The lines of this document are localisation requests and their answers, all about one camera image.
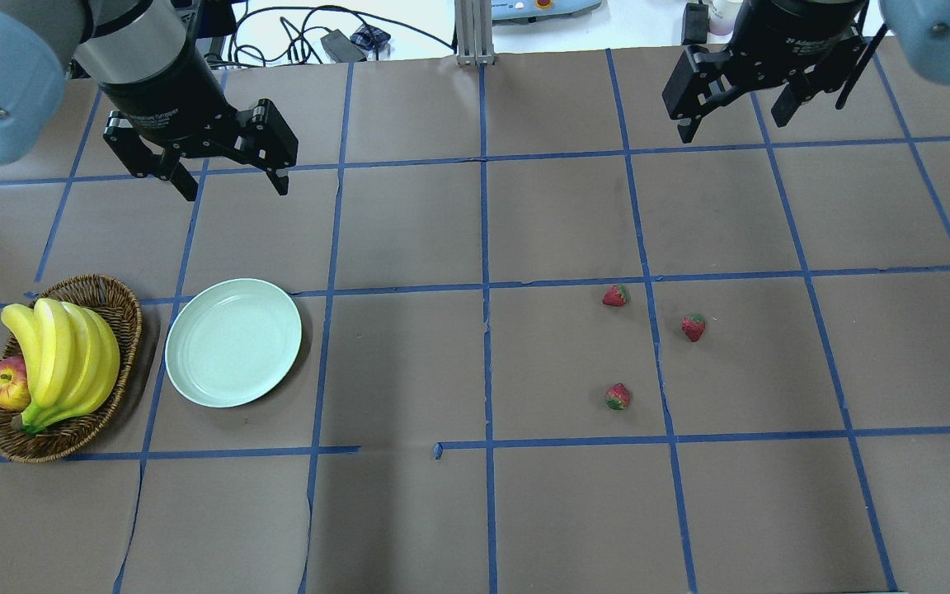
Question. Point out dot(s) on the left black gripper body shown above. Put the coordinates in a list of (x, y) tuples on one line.
[(163, 101)]

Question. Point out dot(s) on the light green plate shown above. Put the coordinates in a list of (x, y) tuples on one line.
[(233, 343)]

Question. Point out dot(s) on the yellow banana bunch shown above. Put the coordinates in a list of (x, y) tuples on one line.
[(72, 360)]

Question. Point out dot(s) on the aluminium frame post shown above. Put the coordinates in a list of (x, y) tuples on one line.
[(472, 28)]

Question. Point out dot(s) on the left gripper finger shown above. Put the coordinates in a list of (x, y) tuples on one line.
[(263, 139), (141, 162)]

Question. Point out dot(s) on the wicker basket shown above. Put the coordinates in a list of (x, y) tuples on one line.
[(118, 305)]

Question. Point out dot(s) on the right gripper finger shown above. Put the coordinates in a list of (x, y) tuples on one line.
[(702, 81), (802, 84)]

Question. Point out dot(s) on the strawberry two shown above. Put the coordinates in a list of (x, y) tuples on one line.
[(693, 326)]

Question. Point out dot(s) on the red yellow apple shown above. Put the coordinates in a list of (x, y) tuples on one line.
[(14, 384)]

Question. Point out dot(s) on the strawberry one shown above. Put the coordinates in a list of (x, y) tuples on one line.
[(616, 296)]

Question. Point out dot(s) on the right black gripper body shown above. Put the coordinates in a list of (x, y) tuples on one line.
[(805, 26)]

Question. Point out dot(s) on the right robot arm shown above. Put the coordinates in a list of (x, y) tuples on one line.
[(922, 29)]

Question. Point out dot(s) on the strawberry three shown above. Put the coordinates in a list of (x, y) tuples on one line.
[(618, 397)]

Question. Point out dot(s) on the black power adapter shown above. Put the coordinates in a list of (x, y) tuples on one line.
[(340, 49)]

